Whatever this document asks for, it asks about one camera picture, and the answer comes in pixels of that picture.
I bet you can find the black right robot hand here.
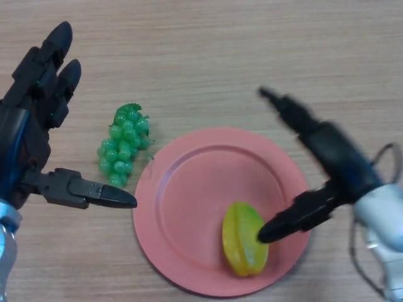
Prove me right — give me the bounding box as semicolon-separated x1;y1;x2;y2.
257;87;385;245

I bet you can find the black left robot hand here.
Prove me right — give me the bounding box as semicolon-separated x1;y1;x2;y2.
0;21;139;211

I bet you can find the yellow starfruit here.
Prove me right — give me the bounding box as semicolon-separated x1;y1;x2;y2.
222;201;270;277

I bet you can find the pink round plate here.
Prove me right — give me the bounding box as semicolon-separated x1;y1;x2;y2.
132;127;311;298

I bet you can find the green grape bunch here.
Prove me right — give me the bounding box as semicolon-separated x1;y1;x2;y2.
96;103;157;188

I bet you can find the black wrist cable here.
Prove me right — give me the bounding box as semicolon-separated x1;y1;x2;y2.
349;143;403;296

